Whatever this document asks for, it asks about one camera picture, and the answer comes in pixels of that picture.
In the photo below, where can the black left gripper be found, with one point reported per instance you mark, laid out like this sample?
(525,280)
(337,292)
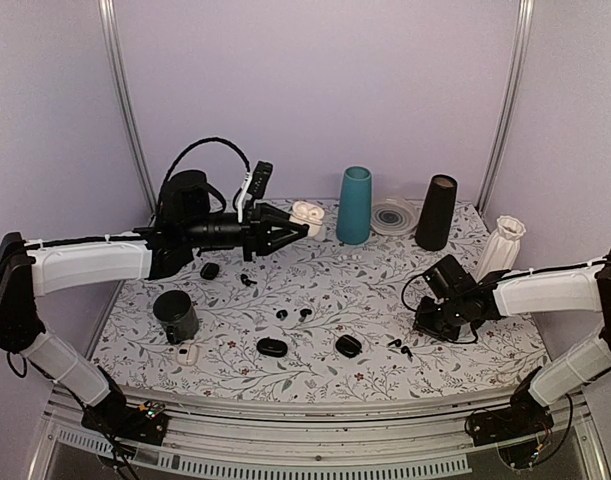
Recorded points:
(253,219)

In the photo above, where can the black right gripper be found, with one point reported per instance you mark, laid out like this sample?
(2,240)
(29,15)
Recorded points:
(423,322)

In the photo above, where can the white airpods charging case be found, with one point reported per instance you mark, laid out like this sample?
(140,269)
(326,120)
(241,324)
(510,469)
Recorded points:
(309,214)

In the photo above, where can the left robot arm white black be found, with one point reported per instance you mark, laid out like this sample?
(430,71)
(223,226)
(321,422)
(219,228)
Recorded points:
(185,223)

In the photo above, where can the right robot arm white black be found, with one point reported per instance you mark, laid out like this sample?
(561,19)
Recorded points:
(583,286)

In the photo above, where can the small black earbud case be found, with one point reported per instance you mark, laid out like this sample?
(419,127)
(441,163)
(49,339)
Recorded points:
(209,271)

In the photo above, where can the black open earbud case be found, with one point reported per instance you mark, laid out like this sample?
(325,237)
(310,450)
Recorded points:
(348,346)

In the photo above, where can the black oval earbud case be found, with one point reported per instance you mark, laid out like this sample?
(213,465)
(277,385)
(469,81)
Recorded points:
(272,347)

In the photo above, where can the white earbud case front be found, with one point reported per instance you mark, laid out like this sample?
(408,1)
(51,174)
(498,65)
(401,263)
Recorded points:
(187,355)

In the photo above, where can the black earbud pair back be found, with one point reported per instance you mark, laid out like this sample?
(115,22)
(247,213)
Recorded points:
(246,280)

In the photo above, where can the white ribbed vase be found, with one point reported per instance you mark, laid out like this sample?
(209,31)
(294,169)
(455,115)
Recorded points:
(502,247)

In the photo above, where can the dark brown tall cup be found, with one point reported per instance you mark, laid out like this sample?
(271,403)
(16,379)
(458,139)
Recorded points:
(434,224)

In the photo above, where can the teal tall cup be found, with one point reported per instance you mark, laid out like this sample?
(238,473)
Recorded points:
(355,203)

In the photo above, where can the spiral pattern ceramic bowl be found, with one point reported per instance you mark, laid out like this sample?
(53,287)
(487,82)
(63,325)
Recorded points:
(393,217)

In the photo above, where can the dark grey mug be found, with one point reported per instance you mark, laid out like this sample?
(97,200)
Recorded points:
(175,312)

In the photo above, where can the right aluminium frame post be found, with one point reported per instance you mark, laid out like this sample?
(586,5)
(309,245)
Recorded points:
(517,63)

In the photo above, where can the aluminium frame post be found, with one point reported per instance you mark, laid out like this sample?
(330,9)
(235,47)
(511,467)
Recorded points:
(110,31)
(517,63)

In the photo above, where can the front aluminium rail base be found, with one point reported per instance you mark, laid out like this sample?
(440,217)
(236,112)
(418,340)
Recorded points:
(238,439)

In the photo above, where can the left aluminium frame post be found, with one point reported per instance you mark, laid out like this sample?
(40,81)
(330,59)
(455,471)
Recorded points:
(110,31)

